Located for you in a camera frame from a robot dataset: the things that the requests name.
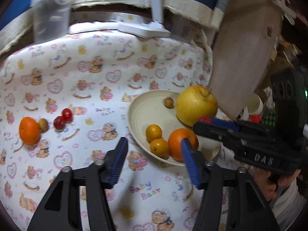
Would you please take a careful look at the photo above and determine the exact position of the large yellow apple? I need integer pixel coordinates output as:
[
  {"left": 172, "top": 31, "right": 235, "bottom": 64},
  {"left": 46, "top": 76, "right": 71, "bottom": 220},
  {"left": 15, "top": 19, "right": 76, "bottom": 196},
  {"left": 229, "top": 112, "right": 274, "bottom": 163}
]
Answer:
[{"left": 175, "top": 85, "right": 218, "bottom": 127}]

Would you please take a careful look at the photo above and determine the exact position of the small yellow orange kumquat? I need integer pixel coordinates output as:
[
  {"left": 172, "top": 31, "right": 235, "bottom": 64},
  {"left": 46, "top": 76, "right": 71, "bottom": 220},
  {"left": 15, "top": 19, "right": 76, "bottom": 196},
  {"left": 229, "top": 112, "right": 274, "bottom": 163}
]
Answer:
[{"left": 145, "top": 124, "right": 162, "bottom": 142}]

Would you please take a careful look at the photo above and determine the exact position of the large orange mandarin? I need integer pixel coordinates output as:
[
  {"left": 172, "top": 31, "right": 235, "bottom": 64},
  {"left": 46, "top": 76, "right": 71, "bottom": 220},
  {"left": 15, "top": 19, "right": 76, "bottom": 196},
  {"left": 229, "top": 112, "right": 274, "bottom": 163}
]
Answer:
[{"left": 19, "top": 117, "right": 40, "bottom": 146}]

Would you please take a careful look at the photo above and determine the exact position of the small brown longan fruit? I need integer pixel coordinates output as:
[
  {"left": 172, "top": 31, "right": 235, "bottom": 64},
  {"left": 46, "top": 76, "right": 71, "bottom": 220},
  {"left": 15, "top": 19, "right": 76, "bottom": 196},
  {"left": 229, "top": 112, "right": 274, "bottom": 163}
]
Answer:
[{"left": 38, "top": 118, "right": 49, "bottom": 132}]

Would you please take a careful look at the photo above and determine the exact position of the red cherry tomato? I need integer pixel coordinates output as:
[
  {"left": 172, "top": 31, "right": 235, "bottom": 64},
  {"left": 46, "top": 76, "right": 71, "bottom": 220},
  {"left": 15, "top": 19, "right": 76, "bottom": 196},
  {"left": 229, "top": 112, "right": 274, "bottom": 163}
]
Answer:
[
  {"left": 62, "top": 108, "right": 73, "bottom": 123},
  {"left": 198, "top": 116, "right": 213, "bottom": 124}
]

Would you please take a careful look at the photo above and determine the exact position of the white sleeve forearm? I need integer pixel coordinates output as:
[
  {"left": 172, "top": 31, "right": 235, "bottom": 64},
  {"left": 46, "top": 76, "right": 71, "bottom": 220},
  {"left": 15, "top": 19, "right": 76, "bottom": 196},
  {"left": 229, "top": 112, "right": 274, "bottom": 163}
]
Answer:
[{"left": 272, "top": 180, "right": 306, "bottom": 230}]

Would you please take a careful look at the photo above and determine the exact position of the person's right hand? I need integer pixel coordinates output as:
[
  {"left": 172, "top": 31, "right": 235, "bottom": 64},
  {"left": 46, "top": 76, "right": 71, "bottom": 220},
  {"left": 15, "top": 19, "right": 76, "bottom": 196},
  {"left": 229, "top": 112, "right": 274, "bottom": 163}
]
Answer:
[{"left": 249, "top": 166, "right": 301, "bottom": 201}]

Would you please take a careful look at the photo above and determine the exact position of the white mug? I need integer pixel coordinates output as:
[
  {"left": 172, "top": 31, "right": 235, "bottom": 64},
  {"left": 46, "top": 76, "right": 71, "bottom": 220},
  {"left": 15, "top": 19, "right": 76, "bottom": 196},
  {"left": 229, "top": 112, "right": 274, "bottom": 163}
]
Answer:
[{"left": 246, "top": 93, "right": 264, "bottom": 115}]

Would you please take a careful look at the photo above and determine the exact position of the orange mandarin in plate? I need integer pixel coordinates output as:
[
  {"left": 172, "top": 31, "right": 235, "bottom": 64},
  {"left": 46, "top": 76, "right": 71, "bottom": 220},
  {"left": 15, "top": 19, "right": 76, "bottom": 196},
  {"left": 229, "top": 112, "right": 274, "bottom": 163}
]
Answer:
[{"left": 168, "top": 128, "right": 199, "bottom": 161}]

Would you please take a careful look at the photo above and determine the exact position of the cream round plate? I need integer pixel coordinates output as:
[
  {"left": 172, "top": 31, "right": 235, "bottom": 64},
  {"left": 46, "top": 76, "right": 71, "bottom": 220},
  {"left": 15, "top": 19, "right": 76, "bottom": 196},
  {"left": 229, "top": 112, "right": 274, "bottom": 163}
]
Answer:
[{"left": 127, "top": 90, "right": 221, "bottom": 166}]

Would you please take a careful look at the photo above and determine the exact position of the wooden board panel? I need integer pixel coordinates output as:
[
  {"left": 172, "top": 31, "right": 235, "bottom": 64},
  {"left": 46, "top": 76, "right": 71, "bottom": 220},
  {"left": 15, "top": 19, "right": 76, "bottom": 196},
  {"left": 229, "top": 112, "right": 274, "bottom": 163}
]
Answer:
[{"left": 209, "top": 0, "right": 281, "bottom": 118}]

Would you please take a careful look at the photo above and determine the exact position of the baby bear print cloth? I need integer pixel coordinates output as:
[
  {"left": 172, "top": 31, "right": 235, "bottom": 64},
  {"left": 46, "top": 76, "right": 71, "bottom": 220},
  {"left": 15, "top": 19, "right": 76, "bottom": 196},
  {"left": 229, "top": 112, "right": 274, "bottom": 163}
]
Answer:
[{"left": 1, "top": 29, "right": 213, "bottom": 230}]

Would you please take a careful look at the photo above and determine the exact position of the white desk lamp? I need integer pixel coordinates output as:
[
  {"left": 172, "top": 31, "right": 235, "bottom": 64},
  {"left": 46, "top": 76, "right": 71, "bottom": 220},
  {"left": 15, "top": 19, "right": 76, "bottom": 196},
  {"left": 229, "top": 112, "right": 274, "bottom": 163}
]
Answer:
[{"left": 68, "top": 0, "right": 171, "bottom": 39}]

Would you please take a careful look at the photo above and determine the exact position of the clear lidded plastic container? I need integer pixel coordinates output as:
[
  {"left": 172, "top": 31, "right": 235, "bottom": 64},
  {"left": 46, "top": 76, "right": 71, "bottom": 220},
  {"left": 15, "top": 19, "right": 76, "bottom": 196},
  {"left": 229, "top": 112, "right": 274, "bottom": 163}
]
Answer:
[{"left": 30, "top": 0, "right": 74, "bottom": 44}]

